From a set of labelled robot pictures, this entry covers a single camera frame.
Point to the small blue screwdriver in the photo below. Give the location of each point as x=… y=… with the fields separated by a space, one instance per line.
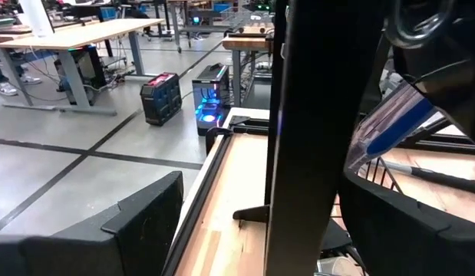
x=398 y=126

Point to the black pegboard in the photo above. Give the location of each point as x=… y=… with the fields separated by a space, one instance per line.
x=325 y=115

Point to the lit computer case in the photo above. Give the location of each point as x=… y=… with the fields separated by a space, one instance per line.
x=211 y=97

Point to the light wood top desk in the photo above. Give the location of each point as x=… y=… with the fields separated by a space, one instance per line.
x=80 y=36

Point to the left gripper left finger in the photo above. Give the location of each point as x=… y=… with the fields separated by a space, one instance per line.
x=126 y=237

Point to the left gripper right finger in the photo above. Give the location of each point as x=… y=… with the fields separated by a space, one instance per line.
x=406 y=241

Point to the black computer tower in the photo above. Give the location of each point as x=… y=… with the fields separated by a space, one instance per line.
x=83 y=73

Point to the black red toolbox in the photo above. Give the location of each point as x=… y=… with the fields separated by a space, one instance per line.
x=162 y=97

